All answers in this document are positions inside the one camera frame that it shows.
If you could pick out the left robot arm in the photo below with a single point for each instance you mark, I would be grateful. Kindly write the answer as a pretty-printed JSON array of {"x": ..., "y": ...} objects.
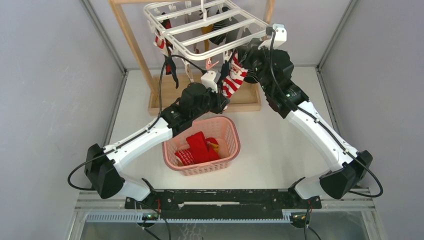
[{"x": 102, "y": 170}]

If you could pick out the pink plastic basket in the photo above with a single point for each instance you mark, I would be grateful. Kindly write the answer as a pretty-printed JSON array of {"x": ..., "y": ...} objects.
[{"x": 221, "y": 128}]

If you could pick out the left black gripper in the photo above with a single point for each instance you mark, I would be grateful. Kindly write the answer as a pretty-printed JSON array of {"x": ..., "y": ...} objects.
[{"x": 221, "y": 102}]

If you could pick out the red white striped sock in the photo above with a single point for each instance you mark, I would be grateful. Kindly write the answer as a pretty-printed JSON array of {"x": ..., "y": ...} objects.
[{"x": 235, "y": 78}]

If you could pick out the black mounting rail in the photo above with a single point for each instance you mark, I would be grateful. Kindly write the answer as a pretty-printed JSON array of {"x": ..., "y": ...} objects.
[{"x": 224, "y": 204}]

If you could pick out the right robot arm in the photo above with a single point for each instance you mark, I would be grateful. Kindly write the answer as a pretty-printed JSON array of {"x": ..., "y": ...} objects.
[{"x": 346, "y": 165}]

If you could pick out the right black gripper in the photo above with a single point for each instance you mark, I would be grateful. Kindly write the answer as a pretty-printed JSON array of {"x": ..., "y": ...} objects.
[{"x": 247, "y": 52}]

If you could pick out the navy santa pattern sock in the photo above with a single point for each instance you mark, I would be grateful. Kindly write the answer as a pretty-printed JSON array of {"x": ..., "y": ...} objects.
[{"x": 170, "y": 63}]

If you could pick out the wooden hanger stand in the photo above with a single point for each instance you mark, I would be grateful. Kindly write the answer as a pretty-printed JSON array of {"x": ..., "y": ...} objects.
[{"x": 246, "y": 100}]

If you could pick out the brown beige block sock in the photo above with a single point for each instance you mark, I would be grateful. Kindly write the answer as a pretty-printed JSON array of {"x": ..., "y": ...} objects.
[{"x": 188, "y": 71}]

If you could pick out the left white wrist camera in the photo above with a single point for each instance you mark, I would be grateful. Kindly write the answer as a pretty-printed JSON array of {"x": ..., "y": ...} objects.
[{"x": 208, "y": 79}]

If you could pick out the mustard yellow sock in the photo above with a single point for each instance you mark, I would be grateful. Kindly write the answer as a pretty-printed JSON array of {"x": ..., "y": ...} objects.
[{"x": 212, "y": 144}]

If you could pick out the white plastic sock hanger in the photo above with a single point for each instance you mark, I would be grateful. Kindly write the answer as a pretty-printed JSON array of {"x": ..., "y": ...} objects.
[{"x": 180, "y": 23}]

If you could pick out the red snowflake sock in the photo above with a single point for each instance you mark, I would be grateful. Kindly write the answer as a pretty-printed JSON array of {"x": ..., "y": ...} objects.
[{"x": 184, "y": 157}]

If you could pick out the plain red sock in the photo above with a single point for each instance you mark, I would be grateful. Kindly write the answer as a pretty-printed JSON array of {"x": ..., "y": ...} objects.
[{"x": 197, "y": 144}]

